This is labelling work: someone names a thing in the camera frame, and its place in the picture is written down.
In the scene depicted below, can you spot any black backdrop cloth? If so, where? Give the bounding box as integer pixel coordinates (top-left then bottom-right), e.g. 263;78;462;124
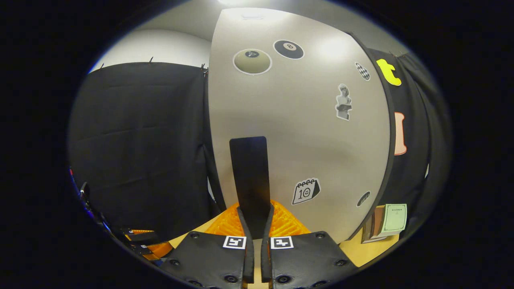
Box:
68;48;453;242

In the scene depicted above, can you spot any brown book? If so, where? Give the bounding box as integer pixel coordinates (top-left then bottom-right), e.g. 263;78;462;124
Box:
361;205;387;244

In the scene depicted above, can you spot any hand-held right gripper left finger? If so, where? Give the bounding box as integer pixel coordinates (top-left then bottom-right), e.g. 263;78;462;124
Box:
160;202;255;289

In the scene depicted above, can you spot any black door handle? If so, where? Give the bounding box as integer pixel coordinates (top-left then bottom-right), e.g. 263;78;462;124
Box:
229;136;272;240

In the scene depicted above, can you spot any pale green book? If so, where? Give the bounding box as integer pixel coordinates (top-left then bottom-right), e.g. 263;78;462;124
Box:
379;204;408;238

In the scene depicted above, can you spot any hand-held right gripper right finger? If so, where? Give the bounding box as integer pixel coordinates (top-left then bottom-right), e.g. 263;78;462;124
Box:
260;199;359;289

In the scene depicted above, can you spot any beige cabinet door with stickers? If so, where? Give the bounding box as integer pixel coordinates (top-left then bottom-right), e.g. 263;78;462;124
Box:
208;7;393;245

